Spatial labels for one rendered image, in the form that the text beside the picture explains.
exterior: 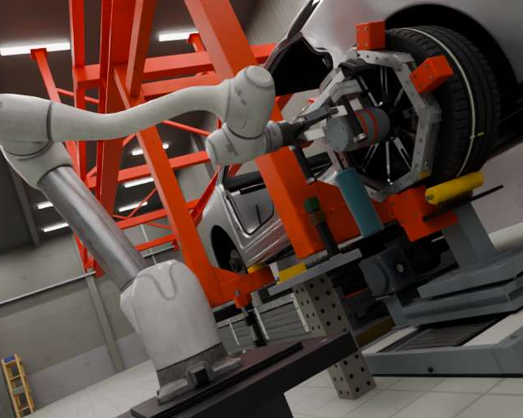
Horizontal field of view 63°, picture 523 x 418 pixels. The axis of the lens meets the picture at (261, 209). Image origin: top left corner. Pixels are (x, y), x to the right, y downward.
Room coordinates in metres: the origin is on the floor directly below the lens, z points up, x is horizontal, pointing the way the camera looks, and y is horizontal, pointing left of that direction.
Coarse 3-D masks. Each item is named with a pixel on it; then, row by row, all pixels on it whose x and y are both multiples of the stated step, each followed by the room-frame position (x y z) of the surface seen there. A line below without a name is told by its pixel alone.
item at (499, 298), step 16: (480, 288) 1.53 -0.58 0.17; (496, 288) 1.41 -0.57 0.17; (512, 288) 1.40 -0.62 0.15; (416, 304) 1.82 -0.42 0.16; (432, 304) 1.67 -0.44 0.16; (448, 304) 1.60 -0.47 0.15; (464, 304) 1.54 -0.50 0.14; (480, 304) 1.49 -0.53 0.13; (496, 304) 1.44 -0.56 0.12; (512, 304) 1.39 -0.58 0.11; (416, 320) 1.78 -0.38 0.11; (432, 320) 1.71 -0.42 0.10
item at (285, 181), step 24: (192, 0) 1.99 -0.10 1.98; (216, 0) 1.96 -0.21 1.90; (216, 24) 1.94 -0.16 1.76; (216, 48) 1.97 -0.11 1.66; (240, 48) 1.97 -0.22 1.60; (216, 72) 2.06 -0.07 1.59; (264, 168) 2.01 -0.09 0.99; (288, 168) 1.95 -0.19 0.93; (288, 192) 1.93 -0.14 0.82; (312, 192) 1.98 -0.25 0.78; (288, 216) 1.99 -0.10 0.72; (312, 240) 1.93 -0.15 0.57; (336, 240) 1.99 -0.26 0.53
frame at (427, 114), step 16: (352, 48) 1.45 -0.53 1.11; (384, 64) 1.36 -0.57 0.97; (400, 64) 1.31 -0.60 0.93; (400, 80) 1.34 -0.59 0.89; (416, 96) 1.32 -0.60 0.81; (432, 96) 1.33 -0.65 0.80; (432, 112) 1.32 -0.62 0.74; (320, 128) 1.76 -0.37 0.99; (432, 128) 1.37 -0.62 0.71; (416, 144) 1.40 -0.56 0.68; (432, 144) 1.40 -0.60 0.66; (336, 160) 1.76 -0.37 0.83; (416, 160) 1.43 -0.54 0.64; (432, 160) 1.44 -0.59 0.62; (416, 176) 1.45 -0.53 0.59; (368, 192) 1.68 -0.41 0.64; (384, 192) 1.62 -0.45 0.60
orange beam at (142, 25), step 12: (144, 0) 2.61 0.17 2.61; (144, 12) 2.72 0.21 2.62; (144, 24) 2.84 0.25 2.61; (132, 36) 3.04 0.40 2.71; (144, 36) 2.97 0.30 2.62; (132, 48) 3.13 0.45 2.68; (144, 48) 3.10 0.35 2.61; (132, 60) 3.23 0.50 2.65; (144, 60) 3.24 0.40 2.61; (132, 72) 3.34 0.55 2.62; (132, 84) 3.49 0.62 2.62
